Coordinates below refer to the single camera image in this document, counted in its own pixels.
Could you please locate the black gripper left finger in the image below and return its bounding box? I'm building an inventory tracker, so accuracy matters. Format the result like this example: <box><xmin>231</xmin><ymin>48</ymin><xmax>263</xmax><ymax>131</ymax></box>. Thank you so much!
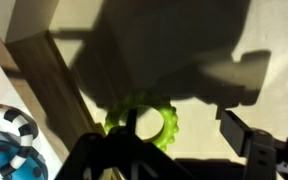
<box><xmin>117</xmin><ymin>109</ymin><xmax>138</xmax><ymax>136</ymax></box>

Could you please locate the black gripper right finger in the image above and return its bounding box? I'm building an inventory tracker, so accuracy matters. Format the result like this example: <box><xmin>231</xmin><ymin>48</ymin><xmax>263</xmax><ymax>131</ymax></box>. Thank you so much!
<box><xmin>220</xmin><ymin>110</ymin><xmax>252</xmax><ymax>157</ymax></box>

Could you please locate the lime green toy ring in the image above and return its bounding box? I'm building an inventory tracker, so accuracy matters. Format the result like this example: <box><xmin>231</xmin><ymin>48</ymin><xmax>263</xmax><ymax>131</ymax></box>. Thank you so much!
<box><xmin>103</xmin><ymin>93</ymin><xmax>180</xmax><ymax>153</ymax></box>

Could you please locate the black and white striped ring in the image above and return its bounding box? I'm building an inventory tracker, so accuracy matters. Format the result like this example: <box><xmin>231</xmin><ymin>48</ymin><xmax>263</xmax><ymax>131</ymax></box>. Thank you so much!
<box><xmin>0</xmin><ymin>103</ymin><xmax>40</xmax><ymax>180</ymax></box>

